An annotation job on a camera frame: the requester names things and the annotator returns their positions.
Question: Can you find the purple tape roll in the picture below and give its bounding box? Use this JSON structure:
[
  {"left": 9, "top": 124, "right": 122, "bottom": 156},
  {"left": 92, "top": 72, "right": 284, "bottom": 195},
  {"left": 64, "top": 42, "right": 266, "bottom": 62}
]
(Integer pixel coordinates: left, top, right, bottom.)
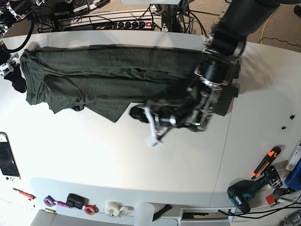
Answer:
[{"left": 44, "top": 195, "right": 55, "bottom": 207}]

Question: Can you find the red screwdriver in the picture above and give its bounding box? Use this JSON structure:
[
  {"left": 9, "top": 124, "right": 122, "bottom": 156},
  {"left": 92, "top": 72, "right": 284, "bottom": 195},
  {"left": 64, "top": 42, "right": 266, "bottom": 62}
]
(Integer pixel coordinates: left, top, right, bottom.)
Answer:
[{"left": 12, "top": 187, "right": 36, "bottom": 201}]

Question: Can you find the black power strip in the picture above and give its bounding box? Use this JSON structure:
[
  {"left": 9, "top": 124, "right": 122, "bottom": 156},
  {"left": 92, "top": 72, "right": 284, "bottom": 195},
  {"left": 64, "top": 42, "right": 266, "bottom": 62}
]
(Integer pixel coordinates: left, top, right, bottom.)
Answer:
[{"left": 103, "top": 20, "right": 153, "bottom": 30}]

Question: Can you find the white tape roll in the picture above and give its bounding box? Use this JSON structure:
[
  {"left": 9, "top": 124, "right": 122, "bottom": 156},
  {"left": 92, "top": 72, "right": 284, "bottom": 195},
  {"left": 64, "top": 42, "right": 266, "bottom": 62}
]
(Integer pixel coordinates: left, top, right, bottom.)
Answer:
[{"left": 103, "top": 202, "right": 121, "bottom": 217}]

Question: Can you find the black action camera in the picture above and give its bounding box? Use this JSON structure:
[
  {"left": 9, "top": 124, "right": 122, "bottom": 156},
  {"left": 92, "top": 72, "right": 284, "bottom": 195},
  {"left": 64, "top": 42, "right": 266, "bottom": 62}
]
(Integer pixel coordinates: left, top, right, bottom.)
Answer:
[{"left": 66, "top": 194, "right": 85, "bottom": 210}]

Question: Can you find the purple marker pen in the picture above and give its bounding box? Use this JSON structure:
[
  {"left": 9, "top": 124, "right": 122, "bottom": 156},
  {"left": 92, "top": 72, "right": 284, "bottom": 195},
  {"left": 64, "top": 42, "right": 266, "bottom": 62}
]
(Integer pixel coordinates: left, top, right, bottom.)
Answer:
[{"left": 55, "top": 201, "right": 71, "bottom": 209}]

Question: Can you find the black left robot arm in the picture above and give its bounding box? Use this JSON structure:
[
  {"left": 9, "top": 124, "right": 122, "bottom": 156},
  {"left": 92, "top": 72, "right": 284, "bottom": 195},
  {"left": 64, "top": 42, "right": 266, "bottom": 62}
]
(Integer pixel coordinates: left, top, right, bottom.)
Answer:
[{"left": 130, "top": 0, "right": 284, "bottom": 139}]

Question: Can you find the brass bullet-shaped piece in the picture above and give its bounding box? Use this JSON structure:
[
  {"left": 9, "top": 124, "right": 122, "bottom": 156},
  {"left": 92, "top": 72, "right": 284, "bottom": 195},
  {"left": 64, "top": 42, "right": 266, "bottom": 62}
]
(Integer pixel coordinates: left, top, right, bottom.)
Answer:
[{"left": 45, "top": 208, "right": 56, "bottom": 213}]

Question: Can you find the yellow cable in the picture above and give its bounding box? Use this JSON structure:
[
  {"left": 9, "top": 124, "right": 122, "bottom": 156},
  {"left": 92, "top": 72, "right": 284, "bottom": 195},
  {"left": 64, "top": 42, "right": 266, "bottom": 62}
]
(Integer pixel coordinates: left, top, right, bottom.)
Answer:
[{"left": 258, "top": 7, "right": 280, "bottom": 44}]

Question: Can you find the orange black utility knife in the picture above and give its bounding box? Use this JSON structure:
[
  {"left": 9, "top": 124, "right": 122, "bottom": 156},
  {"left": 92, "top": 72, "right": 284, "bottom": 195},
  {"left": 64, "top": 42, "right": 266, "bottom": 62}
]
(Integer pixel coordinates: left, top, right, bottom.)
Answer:
[{"left": 251, "top": 146, "right": 282, "bottom": 180}]

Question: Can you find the red tape roll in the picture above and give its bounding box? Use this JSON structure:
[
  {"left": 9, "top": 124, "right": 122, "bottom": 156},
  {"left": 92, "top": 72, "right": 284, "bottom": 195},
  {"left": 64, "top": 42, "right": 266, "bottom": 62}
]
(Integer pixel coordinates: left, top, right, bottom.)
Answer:
[{"left": 84, "top": 205, "right": 96, "bottom": 215}]

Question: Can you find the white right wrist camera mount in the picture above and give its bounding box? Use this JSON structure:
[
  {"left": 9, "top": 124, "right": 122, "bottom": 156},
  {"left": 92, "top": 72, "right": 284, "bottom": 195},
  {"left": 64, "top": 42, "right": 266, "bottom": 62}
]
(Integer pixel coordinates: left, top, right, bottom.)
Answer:
[{"left": 0, "top": 52, "right": 19, "bottom": 78}]

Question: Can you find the translucent plastic cup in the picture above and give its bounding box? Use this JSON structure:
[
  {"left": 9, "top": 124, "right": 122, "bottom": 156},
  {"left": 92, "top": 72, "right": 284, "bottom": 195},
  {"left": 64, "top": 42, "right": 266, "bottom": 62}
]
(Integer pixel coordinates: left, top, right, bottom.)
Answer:
[{"left": 134, "top": 202, "right": 155, "bottom": 226}]

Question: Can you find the dark green t-shirt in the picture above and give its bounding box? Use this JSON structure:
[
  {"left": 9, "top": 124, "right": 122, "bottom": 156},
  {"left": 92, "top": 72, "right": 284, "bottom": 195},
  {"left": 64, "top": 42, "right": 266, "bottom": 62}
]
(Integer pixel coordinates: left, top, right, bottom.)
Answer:
[{"left": 20, "top": 45, "right": 242, "bottom": 123}]

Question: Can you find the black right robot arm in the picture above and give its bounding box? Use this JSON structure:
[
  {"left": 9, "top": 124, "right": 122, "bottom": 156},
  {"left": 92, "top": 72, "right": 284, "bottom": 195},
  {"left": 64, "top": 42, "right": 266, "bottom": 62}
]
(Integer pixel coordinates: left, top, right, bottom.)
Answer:
[{"left": 0, "top": 0, "right": 45, "bottom": 93}]

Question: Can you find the blue box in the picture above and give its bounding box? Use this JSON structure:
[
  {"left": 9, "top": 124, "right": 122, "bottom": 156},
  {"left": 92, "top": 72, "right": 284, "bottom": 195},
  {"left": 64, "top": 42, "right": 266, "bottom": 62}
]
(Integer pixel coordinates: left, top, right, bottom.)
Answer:
[{"left": 285, "top": 160, "right": 301, "bottom": 191}]

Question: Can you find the teal black power drill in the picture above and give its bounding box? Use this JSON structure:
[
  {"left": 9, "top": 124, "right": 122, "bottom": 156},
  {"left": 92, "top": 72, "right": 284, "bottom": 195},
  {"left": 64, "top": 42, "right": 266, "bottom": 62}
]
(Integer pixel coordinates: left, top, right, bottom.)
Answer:
[{"left": 227, "top": 166, "right": 283, "bottom": 214}]

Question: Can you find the white handheld game console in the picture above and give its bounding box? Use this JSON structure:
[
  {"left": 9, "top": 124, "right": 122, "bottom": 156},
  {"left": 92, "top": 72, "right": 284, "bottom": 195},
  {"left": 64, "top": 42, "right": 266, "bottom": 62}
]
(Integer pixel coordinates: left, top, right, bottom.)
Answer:
[{"left": 0, "top": 132, "right": 21, "bottom": 182}]

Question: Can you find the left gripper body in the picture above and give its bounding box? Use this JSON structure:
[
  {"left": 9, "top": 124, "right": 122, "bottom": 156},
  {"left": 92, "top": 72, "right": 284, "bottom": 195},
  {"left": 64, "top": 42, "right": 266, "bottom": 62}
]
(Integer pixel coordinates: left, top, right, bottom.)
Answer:
[{"left": 145, "top": 100, "right": 186, "bottom": 139}]

